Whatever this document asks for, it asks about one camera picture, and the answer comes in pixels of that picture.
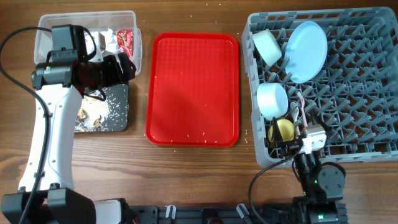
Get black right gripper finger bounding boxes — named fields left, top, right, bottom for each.
left=310, top=111, right=326, bottom=128
left=272, top=117, right=283, bottom=142

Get yellow cup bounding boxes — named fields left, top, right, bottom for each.
left=277, top=119, right=295, bottom=142

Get white napkin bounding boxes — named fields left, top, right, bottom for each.
left=85, top=29, right=119, bottom=62

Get red snack wrapper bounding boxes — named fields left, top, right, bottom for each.
left=116, top=30, right=134, bottom=58

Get light blue bowl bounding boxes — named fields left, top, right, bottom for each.
left=257, top=83, right=289, bottom=121

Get food leftovers with rice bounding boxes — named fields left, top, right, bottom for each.
left=74, top=88, right=124, bottom=132

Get light blue plate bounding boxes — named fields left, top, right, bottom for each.
left=284, top=21, right=328, bottom=83

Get green bowl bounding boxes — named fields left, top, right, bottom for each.
left=252, top=29, right=282, bottom=67

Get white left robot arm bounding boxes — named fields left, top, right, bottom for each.
left=1, top=50, right=136, bottom=223

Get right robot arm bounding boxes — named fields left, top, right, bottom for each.
left=264, top=110, right=347, bottom=223

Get grey dishwasher rack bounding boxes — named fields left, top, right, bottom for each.
left=242, top=7, right=397, bottom=167

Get clear plastic bin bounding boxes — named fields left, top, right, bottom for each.
left=39, top=11, right=142, bottom=75

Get black tray bin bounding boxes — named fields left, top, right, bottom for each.
left=73, top=81, right=130, bottom=133

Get red serving tray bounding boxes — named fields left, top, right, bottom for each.
left=146, top=32, right=239, bottom=147

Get black mounting rail base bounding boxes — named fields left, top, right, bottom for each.
left=124, top=202, right=348, bottom=224

